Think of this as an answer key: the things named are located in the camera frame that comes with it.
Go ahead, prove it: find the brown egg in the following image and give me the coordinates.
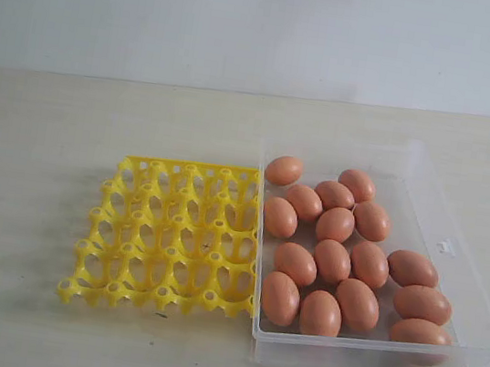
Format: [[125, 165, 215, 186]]
[[338, 168, 377, 204], [387, 249, 439, 288], [350, 241, 390, 289], [389, 318, 452, 366], [286, 184, 324, 222], [393, 285, 453, 326], [274, 242, 318, 287], [264, 155, 304, 186], [314, 239, 351, 286], [335, 278, 380, 332], [298, 289, 342, 337], [261, 271, 300, 327], [353, 200, 391, 242], [315, 207, 355, 243], [315, 180, 355, 210], [264, 196, 298, 239]]

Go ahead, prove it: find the yellow plastic egg tray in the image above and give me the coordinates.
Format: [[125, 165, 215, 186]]
[[57, 155, 262, 318]]

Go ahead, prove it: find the clear plastic container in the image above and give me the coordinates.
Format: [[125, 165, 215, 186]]
[[252, 132, 490, 367]]

